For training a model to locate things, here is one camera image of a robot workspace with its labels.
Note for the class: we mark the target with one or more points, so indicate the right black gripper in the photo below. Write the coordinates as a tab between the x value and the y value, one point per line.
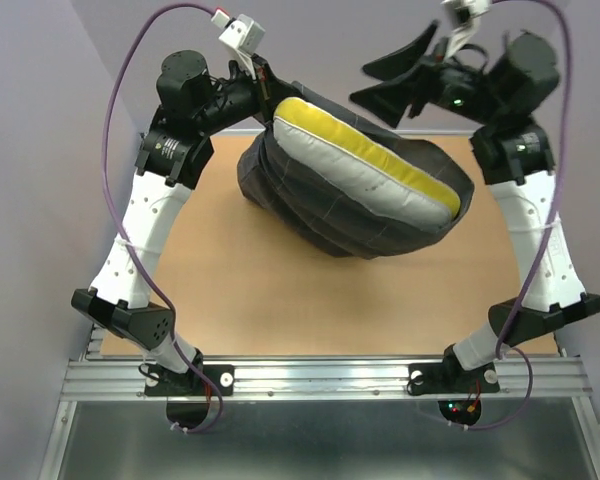
390	99

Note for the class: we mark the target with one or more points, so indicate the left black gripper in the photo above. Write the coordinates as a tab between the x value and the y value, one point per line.
273	90

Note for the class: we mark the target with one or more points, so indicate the dark grey checked pillowcase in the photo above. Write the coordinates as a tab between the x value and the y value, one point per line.
322	214

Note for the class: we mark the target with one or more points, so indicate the white pillow yellow edge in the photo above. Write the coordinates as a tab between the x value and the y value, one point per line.
364	170

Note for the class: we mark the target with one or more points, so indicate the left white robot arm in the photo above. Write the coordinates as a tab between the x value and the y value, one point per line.
176	148

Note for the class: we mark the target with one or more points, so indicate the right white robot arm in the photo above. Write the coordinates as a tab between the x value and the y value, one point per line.
517	164

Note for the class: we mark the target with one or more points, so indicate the metal front panel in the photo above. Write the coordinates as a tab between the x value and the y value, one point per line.
324	440

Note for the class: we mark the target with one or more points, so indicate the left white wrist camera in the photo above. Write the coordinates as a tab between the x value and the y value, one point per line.
241	37

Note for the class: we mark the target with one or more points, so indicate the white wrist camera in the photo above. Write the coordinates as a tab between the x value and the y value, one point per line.
241	37
465	18

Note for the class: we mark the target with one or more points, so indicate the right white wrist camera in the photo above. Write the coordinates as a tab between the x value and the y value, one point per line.
465	18

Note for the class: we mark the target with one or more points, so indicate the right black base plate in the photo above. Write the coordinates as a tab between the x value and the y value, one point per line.
438	378

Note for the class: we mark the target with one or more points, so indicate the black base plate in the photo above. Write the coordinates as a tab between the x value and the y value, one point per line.
438	378
160	382

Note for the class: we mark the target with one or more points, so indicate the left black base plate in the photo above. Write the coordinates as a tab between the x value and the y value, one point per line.
160	382

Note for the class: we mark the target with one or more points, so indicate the aluminium frame rail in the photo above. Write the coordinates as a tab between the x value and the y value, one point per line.
293	320

